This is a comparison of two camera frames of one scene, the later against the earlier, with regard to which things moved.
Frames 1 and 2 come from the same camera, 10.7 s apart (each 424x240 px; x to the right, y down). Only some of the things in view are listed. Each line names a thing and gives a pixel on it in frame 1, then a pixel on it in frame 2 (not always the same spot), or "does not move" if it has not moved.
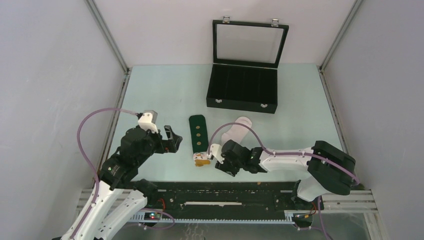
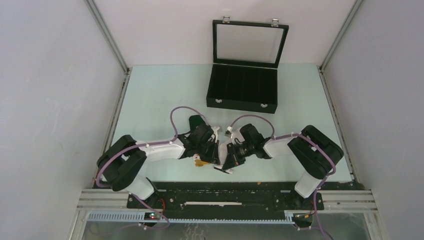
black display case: [244, 74] does not move
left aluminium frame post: [108, 34] does not move
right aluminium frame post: [351, 14] does not move
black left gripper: [169, 145] -> [213, 157]
